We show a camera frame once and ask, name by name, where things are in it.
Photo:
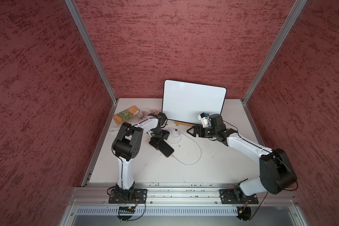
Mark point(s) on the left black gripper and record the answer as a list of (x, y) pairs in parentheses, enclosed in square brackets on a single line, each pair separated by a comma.
[(165, 134)]

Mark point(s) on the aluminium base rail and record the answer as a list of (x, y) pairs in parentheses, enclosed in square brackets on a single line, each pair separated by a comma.
[(172, 194)]

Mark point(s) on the white charger in strip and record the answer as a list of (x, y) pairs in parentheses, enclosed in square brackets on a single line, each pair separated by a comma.
[(140, 115)]

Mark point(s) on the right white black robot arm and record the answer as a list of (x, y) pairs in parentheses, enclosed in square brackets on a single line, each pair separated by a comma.
[(276, 171)]

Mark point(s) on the black mounting plate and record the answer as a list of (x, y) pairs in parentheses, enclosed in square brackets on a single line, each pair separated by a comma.
[(227, 196), (138, 197)]

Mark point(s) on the left aluminium corner post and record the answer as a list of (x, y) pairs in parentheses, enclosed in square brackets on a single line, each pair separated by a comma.
[(73, 9)]

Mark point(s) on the colourful patterned book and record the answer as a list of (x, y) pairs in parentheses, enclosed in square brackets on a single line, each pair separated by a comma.
[(126, 115)]

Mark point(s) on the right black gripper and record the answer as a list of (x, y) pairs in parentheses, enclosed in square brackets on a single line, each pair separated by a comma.
[(195, 130)]

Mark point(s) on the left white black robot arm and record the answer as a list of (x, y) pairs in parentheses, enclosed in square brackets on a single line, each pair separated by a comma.
[(126, 147)]

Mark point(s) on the black phone pink case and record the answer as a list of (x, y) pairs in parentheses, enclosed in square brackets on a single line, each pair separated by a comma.
[(165, 149)]

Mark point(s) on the right aluminium corner post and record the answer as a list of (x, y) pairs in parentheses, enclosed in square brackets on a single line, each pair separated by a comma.
[(285, 29)]

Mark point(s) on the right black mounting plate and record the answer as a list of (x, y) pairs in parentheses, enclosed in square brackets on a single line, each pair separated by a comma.
[(227, 196)]

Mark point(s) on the white board black frame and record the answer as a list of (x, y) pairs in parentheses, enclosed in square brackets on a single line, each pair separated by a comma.
[(185, 101)]

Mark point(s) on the pink power strip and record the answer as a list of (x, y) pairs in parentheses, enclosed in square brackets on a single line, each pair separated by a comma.
[(145, 112)]

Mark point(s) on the aluminium corner post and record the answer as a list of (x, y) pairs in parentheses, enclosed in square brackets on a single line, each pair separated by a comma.
[(285, 29), (73, 9)]

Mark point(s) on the wooden board stand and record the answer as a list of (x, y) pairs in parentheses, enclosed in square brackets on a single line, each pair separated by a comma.
[(179, 123)]

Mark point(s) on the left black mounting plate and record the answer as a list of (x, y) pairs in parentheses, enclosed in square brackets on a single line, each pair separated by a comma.
[(138, 197)]

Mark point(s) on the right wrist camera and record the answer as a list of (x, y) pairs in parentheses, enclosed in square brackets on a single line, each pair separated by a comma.
[(205, 119)]

